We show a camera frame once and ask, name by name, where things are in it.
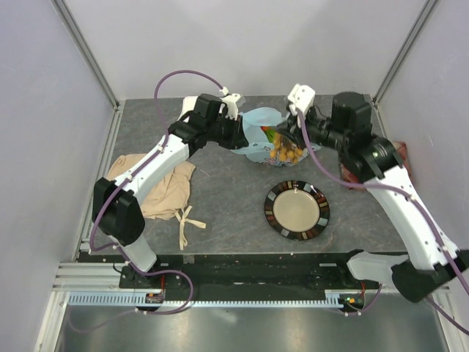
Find yellow fake berry bunch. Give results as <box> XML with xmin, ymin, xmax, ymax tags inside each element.
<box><xmin>270</xmin><ymin>133</ymin><xmax>304</xmax><ymax>164</ymax></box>

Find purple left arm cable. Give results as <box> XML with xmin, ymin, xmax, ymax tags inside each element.
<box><xmin>87</xmin><ymin>70</ymin><xmax>230</xmax><ymax>254</ymax></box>

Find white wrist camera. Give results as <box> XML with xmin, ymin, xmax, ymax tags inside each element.
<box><xmin>220</xmin><ymin>87</ymin><xmax>245</xmax><ymax>120</ymax></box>
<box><xmin>287</xmin><ymin>84</ymin><xmax>316</xmax><ymax>116</ymax></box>

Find light blue plastic bag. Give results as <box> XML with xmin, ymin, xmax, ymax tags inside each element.
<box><xmin>232</xmin><ymin>107</ymin><xmax>309</xmax><ymax>166</ymax></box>

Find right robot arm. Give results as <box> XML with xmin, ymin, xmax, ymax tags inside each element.
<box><xmin>276</xmin><ymin>84</ymin><xmax>468</xmax><ymax>303</ymax></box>

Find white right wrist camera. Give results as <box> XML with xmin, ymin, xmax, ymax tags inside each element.
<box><xmin>287</xmin><ymin>84</ymin><xmax>316</xmax><ymax>116</ymax></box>

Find aluminium frame rail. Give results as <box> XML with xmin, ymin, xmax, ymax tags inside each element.
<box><xmin>51</xmin><ymin>262</ymin><xmax>124</xmax><ymax>293</ymax></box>

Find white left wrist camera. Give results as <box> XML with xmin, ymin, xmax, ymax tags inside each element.
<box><xmin>220</xmin><ymin>87</ymin><xmax>245</xmax><ymax>120</ymax></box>

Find white folded cloth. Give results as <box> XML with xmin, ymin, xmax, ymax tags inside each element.
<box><xmin>179</xmin><ymin>96</ymin><xmax>198</xmax><ymax>120</ymax></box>

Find red plaid cloth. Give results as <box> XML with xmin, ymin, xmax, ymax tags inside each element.
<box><xmin>339</xmin><ymin>141</ymin><xmax>413</xmax><ymax>183</ymax></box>

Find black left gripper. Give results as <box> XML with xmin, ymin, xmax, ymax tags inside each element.
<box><xmin>207</xmin><ymin>112</ymin><xmax>249</xmax><ymax>151</ymax></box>

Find dark rimmed beige plate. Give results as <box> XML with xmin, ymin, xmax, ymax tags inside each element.
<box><xmin>263</xmin><ymin>180</ymin><xmax>330</xmax><ymax>241</ymax></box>

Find beige crumpled cloth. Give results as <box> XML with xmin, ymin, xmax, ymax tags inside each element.
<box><xmin>106</xmin><ymin>153</ymin><xmax>207</xmax><ymax>251</ymax></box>

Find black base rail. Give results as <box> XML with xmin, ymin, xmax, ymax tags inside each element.
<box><xmin>119</xmin><ymin>251</ymin><xmax>407</xmax><ymax>294</ymax></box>

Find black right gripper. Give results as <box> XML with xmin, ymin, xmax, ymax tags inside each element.
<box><xmin>277</xmin><ymin>103</ymin><xmax>350</xmax><ymax>151</ymax></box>

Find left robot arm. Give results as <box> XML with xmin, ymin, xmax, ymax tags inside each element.
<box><xmin>92</xmin><ymin>93</ymin><xmax>248</xmax><ymax>288</ymax></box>

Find white slotted cable duct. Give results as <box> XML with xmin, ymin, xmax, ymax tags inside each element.
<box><xmin>67</xmin><ymin>289</ymin><xmax>366</xmax><ymax>307</ymax></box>

